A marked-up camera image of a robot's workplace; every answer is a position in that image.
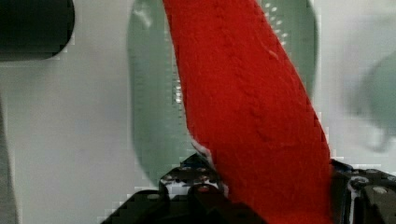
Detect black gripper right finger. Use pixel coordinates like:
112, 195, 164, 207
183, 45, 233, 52
331, 160, 396, 224

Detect red felt ketchup bottle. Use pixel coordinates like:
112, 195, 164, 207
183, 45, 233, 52
163, 0, 332, 224

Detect green round bowl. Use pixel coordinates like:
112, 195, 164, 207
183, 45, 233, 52
351, 52, 395, 153

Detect black object top left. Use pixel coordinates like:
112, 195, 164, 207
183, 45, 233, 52
0, 0, 76, 62

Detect green strainer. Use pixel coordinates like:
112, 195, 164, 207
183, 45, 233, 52
128, 0, 318, 187

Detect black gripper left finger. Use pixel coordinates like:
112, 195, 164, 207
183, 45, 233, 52
101, 154, 267, 224

